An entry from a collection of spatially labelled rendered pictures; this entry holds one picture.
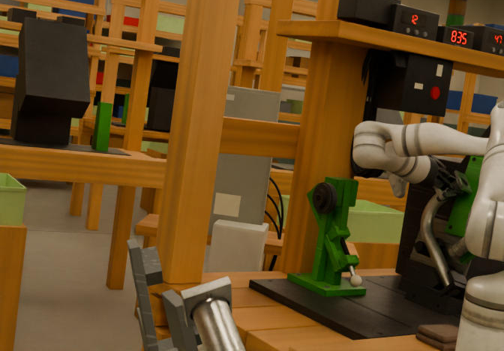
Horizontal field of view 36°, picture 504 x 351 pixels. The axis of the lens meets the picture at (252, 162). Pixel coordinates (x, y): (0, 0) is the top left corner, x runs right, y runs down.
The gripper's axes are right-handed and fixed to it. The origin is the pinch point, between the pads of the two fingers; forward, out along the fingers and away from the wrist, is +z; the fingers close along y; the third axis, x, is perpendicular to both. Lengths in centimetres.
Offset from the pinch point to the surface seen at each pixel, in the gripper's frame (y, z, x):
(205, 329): -77, -113, -32
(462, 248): -16.1, -0.2, 3.5
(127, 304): 123, 89, 268
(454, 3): 60, 10, -16
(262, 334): -38, -49, 25
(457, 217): -6.3, 3.0, 3.5
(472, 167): 3.5, 3.0, -5.1
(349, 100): 27.9, -18.0, 10.1
